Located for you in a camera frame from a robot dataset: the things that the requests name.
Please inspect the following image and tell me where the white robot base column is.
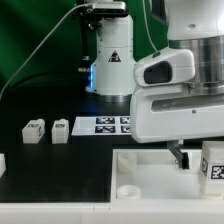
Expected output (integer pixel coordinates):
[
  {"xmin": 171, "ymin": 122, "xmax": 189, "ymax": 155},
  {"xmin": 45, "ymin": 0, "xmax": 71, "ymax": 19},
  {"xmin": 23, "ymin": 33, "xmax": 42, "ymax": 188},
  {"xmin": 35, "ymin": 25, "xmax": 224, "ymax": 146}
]
[{"xmin": 86, "ymin": 15, "xmax": 136, "ymax": 102}]

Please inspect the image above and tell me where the white sheet with tags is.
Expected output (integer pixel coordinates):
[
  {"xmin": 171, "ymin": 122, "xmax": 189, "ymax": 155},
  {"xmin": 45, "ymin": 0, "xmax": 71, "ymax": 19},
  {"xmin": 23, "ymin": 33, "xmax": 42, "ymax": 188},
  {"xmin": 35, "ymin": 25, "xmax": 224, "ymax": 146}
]
[{"xmin": 72, "ymin": 116, "xmax": 131, "ymax": 136}]

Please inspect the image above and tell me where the black camera on stand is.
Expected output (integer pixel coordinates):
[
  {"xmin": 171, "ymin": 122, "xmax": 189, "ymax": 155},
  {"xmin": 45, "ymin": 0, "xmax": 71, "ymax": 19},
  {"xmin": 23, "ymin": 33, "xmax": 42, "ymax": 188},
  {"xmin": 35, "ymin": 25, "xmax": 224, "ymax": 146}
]
[{"xmin": 77, "ymin": 0, "xmax": 128, "ymax": 18}]

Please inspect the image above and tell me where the white square tabletop panel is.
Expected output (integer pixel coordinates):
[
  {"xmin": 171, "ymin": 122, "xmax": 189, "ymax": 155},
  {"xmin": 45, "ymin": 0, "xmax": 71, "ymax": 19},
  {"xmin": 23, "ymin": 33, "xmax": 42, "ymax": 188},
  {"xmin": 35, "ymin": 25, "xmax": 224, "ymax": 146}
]
[{"xmin": 111, "ymin": 149, "xmax": 224, "ymax": 202}]

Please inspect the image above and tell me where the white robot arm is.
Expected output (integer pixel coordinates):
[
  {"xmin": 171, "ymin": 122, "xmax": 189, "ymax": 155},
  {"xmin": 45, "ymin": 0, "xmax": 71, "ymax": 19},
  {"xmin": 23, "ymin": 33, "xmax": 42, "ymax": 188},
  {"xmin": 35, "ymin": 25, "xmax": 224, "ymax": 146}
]
[{"xmin": 130, "ymin": 0, "xmax": 224, "ymax": 169}]

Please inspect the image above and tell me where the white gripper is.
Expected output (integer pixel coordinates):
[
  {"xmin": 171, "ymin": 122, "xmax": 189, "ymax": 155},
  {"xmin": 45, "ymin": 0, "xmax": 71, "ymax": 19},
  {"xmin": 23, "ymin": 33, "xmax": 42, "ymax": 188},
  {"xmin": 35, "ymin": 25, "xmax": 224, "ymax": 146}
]
[{"xmin": 130, "ymin": 47, "xmax": 224, "ymax": 169}]

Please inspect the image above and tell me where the white block left edge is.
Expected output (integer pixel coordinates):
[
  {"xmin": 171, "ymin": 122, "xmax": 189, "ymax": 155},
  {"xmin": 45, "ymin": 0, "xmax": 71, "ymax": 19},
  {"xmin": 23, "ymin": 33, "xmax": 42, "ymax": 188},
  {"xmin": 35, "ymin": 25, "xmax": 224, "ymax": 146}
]
[{"xmin": 0, "ymin": 154, "xmax": 6, "ymax": 178}]

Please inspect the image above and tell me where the grey camera cable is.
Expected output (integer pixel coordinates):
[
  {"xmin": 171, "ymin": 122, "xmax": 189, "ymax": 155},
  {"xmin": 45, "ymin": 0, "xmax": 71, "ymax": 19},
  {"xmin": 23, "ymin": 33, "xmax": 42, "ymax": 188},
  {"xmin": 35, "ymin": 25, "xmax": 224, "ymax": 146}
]
[{"xmin": 0, "ymin": 3, "xmax": 93, "ymax": 101}]

